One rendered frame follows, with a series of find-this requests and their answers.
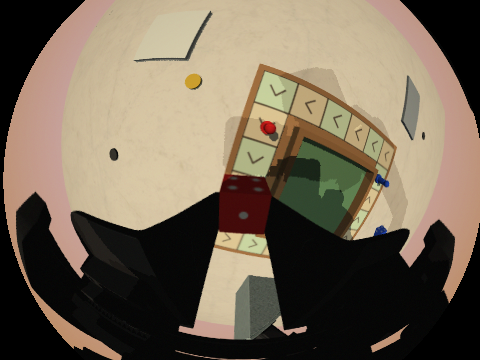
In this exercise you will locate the gold round flat disc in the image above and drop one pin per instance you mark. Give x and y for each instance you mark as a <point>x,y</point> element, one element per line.
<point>193,81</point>

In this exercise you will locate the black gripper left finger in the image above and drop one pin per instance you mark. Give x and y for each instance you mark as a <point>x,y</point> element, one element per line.
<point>172,256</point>

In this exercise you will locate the red die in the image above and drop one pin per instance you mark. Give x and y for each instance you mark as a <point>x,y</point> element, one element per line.
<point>244,204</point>

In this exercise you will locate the dark blue pawn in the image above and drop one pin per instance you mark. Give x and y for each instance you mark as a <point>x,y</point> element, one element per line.
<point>381,181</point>

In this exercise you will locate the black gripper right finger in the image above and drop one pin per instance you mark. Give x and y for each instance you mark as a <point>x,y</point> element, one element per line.
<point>310,264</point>

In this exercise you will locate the blue die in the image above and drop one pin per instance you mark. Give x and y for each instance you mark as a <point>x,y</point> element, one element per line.
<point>380,231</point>

